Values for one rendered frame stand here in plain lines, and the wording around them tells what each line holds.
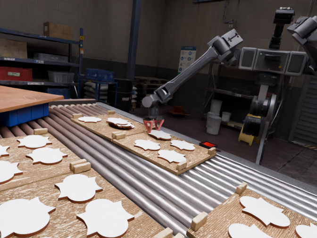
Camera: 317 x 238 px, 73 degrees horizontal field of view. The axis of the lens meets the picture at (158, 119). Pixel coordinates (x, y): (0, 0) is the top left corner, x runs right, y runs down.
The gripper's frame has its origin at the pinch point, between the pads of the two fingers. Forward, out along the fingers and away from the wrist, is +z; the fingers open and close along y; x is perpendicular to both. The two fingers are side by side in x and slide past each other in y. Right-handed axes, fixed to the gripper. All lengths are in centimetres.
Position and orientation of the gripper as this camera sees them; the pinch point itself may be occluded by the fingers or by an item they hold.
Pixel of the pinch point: (153, 131)
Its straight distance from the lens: 123.5
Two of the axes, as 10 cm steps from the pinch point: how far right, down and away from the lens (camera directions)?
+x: 7.6, 0.8, -6.4
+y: -6.5, 0.9, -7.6
